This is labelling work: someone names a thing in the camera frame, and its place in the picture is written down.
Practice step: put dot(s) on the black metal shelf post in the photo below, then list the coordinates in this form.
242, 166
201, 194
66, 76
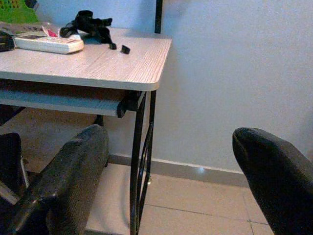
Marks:
159, 14

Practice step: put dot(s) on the grey printed papers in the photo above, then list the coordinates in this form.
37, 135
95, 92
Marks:
22, 27

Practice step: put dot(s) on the black object with rounded edge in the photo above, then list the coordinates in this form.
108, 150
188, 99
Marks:
5, 41

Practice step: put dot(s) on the grey pull-out keyboard tray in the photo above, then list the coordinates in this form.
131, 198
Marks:
61, 102

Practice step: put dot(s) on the white remote control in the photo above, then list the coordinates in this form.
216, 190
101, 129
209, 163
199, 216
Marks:
49, 44

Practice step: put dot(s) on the pink and white packet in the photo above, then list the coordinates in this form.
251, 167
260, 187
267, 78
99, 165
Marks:
51, 31

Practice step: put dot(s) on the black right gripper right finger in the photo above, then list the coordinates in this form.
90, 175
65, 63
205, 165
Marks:
276, 176

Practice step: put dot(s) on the light wood desk, black frame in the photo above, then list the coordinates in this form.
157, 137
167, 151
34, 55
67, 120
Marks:
97, 66

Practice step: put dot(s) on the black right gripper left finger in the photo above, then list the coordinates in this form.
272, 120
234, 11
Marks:
73, 171

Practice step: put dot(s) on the small black clip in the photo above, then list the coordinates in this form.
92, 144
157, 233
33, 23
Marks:
125, 49

